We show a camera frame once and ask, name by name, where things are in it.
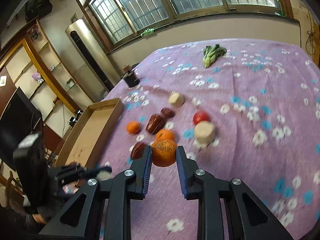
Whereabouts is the small smooth orange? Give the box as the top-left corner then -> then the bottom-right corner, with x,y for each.
126,121 -> 140,134

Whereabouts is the shallow cardboard box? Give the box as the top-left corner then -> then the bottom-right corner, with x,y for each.
55,98 -> 124,168

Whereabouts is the green cloth on sill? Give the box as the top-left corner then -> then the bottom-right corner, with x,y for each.
140,28 -> 155,37

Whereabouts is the tall standing air conditioner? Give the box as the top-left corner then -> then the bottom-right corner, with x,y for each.
65,19 -> 120,102

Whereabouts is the green bok choy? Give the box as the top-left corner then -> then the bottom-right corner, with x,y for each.
202,44 -> 227,68

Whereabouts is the small round red date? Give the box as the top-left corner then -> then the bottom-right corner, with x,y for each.
161,108 -> 175,119

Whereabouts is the large red date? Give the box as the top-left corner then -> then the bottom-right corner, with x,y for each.
146,114 -> 165,134

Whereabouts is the pink plush toy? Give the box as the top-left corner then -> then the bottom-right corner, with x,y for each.
31,72 -> 44,85

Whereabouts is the person's left hand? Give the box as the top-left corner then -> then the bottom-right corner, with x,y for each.
32,214 -> 47,224

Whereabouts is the black television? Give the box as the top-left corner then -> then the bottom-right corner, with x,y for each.
0,87 -> 42,170

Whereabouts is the black grinder jar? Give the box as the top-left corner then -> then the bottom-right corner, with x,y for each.
121,65 -> 140,88

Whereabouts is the beige cylinder cake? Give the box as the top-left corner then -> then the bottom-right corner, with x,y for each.
168,92 -> 185,108
97,170 -> 112,181
194,121 -> 215,144

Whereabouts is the wooden chair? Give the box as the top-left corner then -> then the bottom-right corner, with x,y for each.
1,171 -> 24,213

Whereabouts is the large textured orange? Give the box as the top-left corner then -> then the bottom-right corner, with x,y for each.
151,139 -> 177,167

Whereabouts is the purple floral tablecloth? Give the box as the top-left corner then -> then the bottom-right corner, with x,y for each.
98,39 -> 319,239

